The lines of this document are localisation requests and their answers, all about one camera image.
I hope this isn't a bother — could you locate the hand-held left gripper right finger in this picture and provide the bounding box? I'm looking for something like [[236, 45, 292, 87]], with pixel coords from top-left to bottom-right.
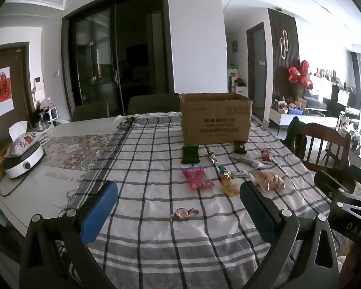
[[239, 181, 340, 289]]

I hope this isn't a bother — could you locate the yellow snack packet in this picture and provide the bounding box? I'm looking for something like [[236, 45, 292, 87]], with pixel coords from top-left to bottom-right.
[[221, 177, 240, 197]]

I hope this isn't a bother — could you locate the white snack bar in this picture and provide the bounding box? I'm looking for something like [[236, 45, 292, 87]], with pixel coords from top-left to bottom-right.
[[231, 155, 264, 170]]

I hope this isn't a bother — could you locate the grey interior door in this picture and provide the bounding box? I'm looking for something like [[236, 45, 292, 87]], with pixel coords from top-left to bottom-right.
[[246, 22, 267, 121]]

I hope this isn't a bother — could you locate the dark upholstered chair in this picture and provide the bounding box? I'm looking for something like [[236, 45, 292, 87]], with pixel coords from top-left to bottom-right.
[[71, 101, 110, 122], [127, 93, 181, 115]]

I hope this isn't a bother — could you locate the dark slatted wall panel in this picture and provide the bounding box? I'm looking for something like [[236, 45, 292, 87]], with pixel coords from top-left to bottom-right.
[[267, 7, 299, 118]]

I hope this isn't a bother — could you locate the white electric cooker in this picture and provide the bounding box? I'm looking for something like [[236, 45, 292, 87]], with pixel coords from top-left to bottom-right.
[[4, 143, 45, 179]]

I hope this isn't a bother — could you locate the pink snack packet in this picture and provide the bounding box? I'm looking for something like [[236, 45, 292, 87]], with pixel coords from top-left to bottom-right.
[[181, 167, 216, 191]]

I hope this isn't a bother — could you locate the red paper door poster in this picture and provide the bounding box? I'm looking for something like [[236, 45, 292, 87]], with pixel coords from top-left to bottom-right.
[[0, 66, 14, 117]]

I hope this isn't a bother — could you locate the dark cloth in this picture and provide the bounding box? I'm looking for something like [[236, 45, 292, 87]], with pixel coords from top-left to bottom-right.
[[284, 116, 307, 154]]

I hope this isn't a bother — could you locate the black power cable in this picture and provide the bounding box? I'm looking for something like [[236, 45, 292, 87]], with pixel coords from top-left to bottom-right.
[[0, 175, 25, 198]]

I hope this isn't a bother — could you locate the black white checked tablecloth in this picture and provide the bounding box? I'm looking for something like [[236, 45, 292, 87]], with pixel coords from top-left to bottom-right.
[[58, 111, 349, 289]]

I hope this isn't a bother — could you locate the white small shelf unit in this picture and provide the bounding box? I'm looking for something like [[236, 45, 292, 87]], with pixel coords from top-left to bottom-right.
[[39, 107, 59, 125]]

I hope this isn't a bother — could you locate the dark green snack packet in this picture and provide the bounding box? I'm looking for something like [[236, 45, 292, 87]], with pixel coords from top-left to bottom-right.
[[181, 145, 200, 165]]

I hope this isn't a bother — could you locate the dark sliding glass door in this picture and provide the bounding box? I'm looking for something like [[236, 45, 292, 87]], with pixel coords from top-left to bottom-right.
[[62, 0, 175, 118]]

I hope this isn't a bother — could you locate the floral tissue box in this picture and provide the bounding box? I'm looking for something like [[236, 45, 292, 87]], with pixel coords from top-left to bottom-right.
[[5, 121, 44, 158]]

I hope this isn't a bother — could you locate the red balloon bow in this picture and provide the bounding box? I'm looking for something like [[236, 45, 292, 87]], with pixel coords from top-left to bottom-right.
[[287, 60, 314, 90]]

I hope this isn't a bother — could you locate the white low cabinet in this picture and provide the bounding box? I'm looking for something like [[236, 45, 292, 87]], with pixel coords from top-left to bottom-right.
[[269, 105, 340, 136]]

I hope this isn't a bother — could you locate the small black snack packet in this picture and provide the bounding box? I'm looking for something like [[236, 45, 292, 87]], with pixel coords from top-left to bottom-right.
[[233, 140, 248, 155]]

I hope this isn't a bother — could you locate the brown wooden chair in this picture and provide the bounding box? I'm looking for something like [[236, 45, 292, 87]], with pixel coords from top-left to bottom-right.
[[293, 122, 352, 173]]

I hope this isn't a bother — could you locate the floral table mat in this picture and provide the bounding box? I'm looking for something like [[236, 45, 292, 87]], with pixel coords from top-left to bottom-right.
[[40, 133, 116, 171]]

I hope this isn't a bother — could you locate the white wire basket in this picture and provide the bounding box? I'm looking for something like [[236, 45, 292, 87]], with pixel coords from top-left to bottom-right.
[[33, 125, 55, 145]]

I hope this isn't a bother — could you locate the rose gold foil packet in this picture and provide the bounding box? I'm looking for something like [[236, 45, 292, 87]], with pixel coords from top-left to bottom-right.
[[249, 170, 287, 192]]

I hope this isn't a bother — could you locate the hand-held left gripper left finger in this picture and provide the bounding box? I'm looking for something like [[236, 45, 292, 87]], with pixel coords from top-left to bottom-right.
[[19, 181, 119, 289]]

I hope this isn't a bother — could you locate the brown entrance door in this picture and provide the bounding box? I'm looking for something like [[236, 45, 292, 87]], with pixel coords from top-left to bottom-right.
[[0, 42, 37, 151]]

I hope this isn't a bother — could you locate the looped wall light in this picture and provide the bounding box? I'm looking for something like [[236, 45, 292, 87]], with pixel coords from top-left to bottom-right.
[[279, 30, 290, 60]]

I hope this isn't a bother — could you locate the pale plush toy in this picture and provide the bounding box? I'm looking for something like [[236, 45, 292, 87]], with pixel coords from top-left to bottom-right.
[[37, 96, 53, 111]]

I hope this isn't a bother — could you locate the brown cardboard box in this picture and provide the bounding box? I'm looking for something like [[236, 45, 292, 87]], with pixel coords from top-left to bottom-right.
[[179, 93, 253, 146]]

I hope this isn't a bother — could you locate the blue gold wrapped candy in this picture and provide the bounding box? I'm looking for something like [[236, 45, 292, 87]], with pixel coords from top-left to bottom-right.
[[218, 164, 232, 182]]

